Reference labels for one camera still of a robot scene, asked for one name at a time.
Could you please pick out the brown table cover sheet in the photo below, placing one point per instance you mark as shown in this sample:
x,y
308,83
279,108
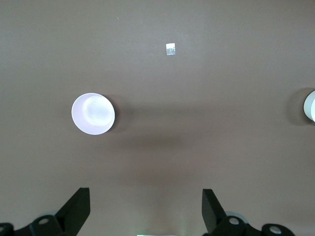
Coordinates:
x,y
157,98

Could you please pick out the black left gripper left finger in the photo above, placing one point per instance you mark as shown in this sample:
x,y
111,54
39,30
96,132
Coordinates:
x,y
71,216

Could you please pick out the white cup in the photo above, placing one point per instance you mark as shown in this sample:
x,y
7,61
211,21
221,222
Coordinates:
x,y
93,114

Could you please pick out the white bowl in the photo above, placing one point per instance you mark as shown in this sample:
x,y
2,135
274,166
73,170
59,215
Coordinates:
x,y
310,105

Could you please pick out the small clear tape piece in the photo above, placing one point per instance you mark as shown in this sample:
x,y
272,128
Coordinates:
x,y
170,49

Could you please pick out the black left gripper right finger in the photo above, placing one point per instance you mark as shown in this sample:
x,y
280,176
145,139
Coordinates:
x,y
214,216

